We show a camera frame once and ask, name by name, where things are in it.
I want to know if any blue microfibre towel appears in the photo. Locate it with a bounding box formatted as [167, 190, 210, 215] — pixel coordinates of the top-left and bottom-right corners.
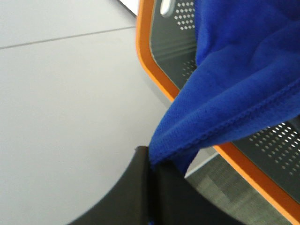
[149, 0, 300, 173]

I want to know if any grey perforated plastic basket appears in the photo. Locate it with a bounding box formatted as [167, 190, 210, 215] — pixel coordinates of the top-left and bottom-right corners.
[136, 0, 300, 225]

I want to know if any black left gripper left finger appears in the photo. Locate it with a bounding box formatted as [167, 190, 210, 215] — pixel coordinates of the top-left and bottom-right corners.
[70, 146, 149, 225]

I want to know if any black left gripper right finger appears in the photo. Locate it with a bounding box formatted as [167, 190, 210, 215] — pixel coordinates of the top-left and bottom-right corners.
[152, 162, 243, 225]

